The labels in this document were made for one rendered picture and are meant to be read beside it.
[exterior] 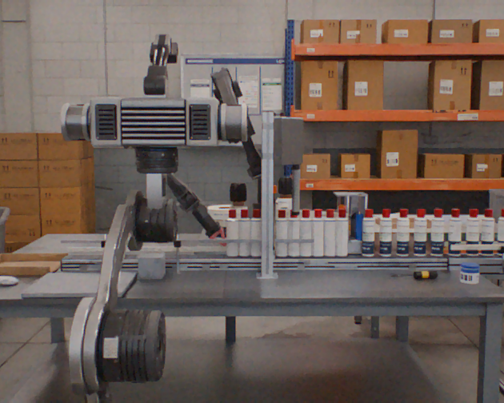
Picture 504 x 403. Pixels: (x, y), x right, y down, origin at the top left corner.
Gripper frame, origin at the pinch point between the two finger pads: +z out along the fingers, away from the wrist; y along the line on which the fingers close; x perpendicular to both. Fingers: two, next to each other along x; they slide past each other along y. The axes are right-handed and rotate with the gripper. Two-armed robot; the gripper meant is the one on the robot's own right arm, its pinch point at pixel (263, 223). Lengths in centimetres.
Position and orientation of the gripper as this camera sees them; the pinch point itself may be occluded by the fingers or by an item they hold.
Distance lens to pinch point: 264.5
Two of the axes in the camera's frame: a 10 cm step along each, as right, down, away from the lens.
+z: -0.1, 9.9, 1.1
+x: 0.0, 1.1, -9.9
